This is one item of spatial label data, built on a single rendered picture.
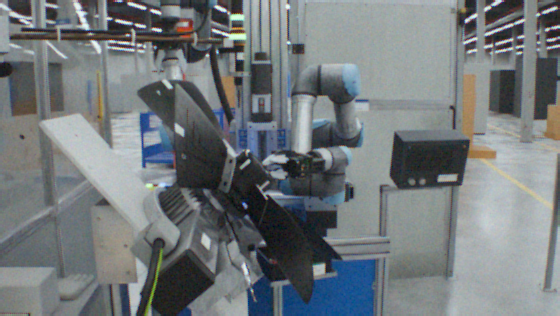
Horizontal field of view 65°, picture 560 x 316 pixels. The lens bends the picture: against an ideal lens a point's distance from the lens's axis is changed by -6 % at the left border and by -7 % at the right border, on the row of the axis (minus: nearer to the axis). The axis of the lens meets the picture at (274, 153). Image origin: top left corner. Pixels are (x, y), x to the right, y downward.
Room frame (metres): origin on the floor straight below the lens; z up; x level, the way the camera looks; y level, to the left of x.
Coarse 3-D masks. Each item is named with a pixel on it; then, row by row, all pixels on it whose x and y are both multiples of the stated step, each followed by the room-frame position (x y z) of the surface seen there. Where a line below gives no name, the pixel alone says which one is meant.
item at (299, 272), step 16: (272, 208) 1.04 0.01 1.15; (272, 224) 1.04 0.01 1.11; (288, 224) 0.96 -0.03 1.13; (272, 240) 1.05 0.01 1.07; (288, 240) 0.98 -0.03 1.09; (304, 240) 0.87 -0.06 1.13; (288, 256) 0.99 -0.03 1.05; (304, 256) 0.91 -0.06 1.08; (288, 272) 1.00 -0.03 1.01; (304, 272) 0.93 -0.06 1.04; (304, 288) 0.95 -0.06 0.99
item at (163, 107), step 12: (156, 84) 1.24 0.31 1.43; (180, 84) 1.31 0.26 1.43; (192, 84) 1.35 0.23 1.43; (144, 96) 1.19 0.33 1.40; (156, 96) 1.21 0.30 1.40; (168, 96) 1.24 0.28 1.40; (192, 96) 1.29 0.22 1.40; (156, 108) 1.19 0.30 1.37; (168, 108) 1.21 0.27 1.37; (204, 108) 1.28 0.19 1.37; (168, 120) 1.19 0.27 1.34; (216, 120) 1.27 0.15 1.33
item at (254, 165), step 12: (240, 156) 1.15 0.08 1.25; (252, 156) 1.14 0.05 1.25; (240, 168) 1.13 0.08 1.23; (252, 168) 1.12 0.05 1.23; (264, 168) 1.21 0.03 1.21; (240, 180) 1.12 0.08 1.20; (252, 180) 1.12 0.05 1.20; (264, 180) 1.13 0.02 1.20; (216, 192) 1.11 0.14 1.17; (228, 192) 1.13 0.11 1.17; (240, 192) 1.12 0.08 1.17; (264, 192) 1.16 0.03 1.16; (228, 204) 1.10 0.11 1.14; (240, 204) 1.15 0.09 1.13; (240, 216) 1.13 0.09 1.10
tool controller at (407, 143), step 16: (400, 144) 1.63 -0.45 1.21; (416, 144) 1.61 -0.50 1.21; (432, 144) 1.61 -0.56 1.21; (448, 144) 1.62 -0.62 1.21; (464, 144) 1.62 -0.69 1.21; (400, 160) 1.63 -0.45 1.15; (416, 160) 1.62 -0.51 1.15; (432, 160) 1.63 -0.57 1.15; (448, 160) 1.63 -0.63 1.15; (464, 160) 1.64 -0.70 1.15; (400, 176) 1.64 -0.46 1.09; (416, 176) 1.64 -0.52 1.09; (432, 176) 1.65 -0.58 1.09; (448, 176) 1.65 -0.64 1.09
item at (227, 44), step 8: (224, 40) 1.23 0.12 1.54; (232, 40) 1.24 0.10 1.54; (224, 48) 1.23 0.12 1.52; (232, 48) 1.24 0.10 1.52; (224, 56) 1.26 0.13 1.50; (232, 56) 1.24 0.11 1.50; (224, 64) 1.26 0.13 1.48; (232, 64) 1.24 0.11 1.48; (232, 72) 1.24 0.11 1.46; (240, 72) 1.24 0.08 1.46; (248, 72) 1.25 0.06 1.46
